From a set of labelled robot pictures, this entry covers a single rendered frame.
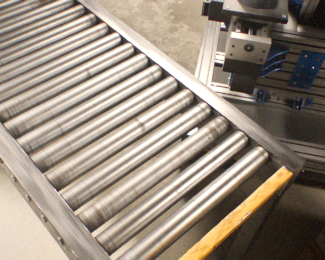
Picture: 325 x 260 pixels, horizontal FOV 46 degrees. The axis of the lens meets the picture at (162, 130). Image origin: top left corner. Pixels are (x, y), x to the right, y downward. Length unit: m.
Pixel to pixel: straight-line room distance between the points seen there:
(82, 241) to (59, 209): 0.09
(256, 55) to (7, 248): 1.23
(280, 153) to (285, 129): 0.89
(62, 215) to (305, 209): 1.30
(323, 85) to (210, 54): 0.71
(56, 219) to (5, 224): 0.96
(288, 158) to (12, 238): 1.20
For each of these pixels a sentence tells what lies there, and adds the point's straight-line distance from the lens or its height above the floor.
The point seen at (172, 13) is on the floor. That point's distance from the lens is 2.80.
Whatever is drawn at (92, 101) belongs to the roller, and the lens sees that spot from 1.02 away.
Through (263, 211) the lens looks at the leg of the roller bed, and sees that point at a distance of 1.14.
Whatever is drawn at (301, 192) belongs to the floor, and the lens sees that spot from 1.94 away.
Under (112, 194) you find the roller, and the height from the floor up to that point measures 0.80.
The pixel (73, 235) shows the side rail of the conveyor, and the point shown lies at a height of 0.80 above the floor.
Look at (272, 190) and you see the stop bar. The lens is 0.88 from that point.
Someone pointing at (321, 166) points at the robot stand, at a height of 0.19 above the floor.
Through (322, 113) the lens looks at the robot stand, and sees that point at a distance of 1.97.
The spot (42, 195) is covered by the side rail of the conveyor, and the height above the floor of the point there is 0.80.
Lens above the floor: 1.53
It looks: 50 degrees down
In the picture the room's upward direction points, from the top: 5 degrees clockwise
